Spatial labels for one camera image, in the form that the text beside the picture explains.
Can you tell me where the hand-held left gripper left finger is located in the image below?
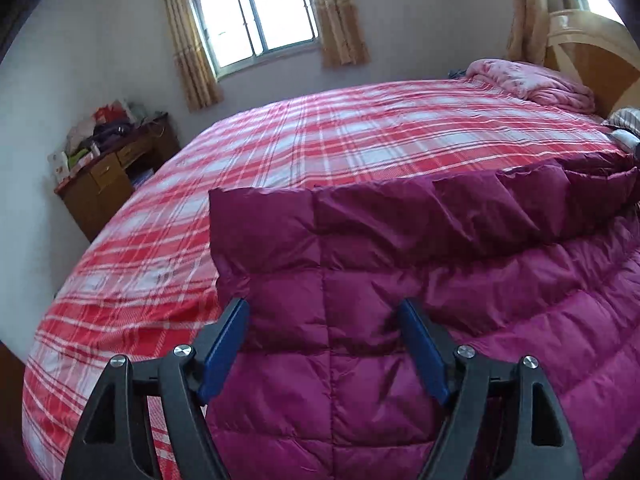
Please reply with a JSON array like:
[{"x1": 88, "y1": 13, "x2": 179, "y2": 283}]
[{"x1": 60, "y1": 298, "x2": 250, "y2": 480}]

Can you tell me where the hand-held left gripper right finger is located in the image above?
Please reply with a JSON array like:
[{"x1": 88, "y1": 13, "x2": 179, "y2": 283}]
[{"x1": 399, "y1": 298, "x2": 584, "y2": 480}]

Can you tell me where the magenta puffer jacket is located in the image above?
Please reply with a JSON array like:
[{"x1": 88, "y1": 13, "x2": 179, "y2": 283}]
[{"x1": 206, "y1": 157, "x2": 640, "y2": 480}]

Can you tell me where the pile of clothes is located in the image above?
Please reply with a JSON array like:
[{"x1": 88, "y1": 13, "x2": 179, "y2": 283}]
[{"x1": 65, "y1": 100, "x2": 151, "y2": 166}]

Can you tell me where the wooden desk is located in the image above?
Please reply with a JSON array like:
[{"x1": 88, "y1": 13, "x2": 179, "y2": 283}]
[{"x1": 54, "y1": 112, "x2": 182, "y2": 243}]

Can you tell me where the bed with red plaid sheet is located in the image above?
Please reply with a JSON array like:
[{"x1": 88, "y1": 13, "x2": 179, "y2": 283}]
[{"x1": 22, "y1": 77, "x2": 631, "y2": 480}]

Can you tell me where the white printed package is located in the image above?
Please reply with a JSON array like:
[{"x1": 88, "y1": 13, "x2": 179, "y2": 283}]
[{"x1": 48, "y1": 151, "x2": 72, "y2": 185}]

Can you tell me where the pink folded blanket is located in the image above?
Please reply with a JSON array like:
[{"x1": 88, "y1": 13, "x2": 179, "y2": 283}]
[{"x1": 465, "y1": 58, "x2": 597, "y2": 113}]

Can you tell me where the grey floral pillow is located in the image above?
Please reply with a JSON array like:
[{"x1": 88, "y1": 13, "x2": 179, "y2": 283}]
[{"x1": 612, "y1": 129, "x2": 640, "y2": 153}]

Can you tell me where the striped pillow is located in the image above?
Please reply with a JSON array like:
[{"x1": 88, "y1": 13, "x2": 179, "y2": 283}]
[{"x1": 602, "y1": 107, "x2": 640, "y2": 133}]

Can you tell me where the cream and wood headboard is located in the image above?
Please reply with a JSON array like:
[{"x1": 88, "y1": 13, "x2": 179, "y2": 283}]
[{"x1": 542, "y1": 9, "x2": 640, "y2": 118}]

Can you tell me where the sliding window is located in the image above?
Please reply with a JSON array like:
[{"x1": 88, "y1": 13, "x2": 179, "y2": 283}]
[{"x1": 187, "y1": 0, "x2": 321, "y2": 71}]

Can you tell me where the beige side curtain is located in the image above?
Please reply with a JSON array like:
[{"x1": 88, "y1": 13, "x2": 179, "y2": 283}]
[{"x1": 506, "y1": 0, "x2": 551, "y2": 63}]

